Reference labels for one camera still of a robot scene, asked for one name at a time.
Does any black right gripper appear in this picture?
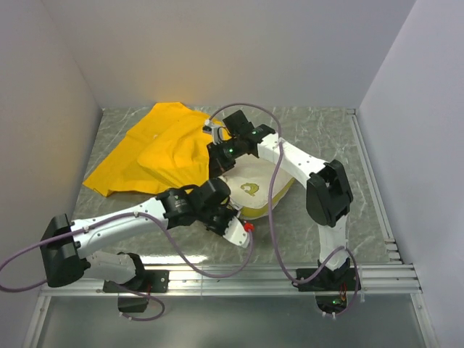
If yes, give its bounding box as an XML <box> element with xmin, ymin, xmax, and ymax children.
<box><xmin>207</xmin><ymin>137</ymin><xmax>244</xmax><ymax>179</ymax></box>

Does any cream dotted foam pillow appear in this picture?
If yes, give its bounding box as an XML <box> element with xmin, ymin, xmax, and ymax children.
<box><xmin>220</xmin><ymin>155</ymin><xmax>276</xmax><ymax>220</ymax></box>

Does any yellow printed pillowcase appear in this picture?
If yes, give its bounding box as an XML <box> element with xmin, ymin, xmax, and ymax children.
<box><xmin>83</xmin><ymin>102</ymin><xmax>212</xmax><ymax>197</ymax></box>

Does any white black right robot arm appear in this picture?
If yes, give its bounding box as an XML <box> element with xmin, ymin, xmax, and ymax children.
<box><xmin>203</xmin><ymin>110</ymin><xmax>353</xmax><ymax>291</ymax></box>

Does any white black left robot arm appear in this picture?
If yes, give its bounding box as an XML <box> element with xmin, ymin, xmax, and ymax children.
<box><xmin>40</xmin><ymin>178</ymin><xmax>249</xmax><ymax>291</ymax></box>

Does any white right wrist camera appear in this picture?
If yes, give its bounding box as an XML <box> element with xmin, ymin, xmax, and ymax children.
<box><xmin>202</xmin><ymin>120</ymin><xmax>228</xmax><ymax>144</ymax></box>

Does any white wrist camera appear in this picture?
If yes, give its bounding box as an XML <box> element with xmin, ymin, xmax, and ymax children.
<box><xmin>202</xmin><ymin>120</ymin><xmax>228</xmax><ymax>144</ymax></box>
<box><xmin>223</xmin><ymin>217</ymin><xmax>253</xmax><ymax>248</ymax></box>

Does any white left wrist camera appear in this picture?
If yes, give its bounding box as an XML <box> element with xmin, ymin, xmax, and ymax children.
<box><xmin>223</xmin><ymin>217</ymin><xmax>253</xmax><ymax>248</ymax></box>

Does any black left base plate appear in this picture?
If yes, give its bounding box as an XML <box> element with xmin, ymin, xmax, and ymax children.
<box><xmin>102</xmin><ymin>270</ymin><xmax>170</xmax><ymax>316</ymax></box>

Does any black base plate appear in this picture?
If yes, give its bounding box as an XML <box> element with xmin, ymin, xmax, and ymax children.
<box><xmin>102</xmin><ymin>270</ymin><xmax>170</xmax><ymax>316</ymax></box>
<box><xmin>293</xmin><ymin>260</ymin><xmax>361</xmax><ymax>317</ymax></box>

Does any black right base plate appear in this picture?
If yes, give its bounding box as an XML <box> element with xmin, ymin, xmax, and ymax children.
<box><xmin>293</xmin><ymin>260</ymin><xmax>361</xmax><ymax>317</ymax></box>

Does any aluminium front mounting rail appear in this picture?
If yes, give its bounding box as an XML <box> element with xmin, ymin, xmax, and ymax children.
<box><xmin>39</xmin><ymin>263</ymin><xmax>423</xmax><ymax>298</ymax></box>

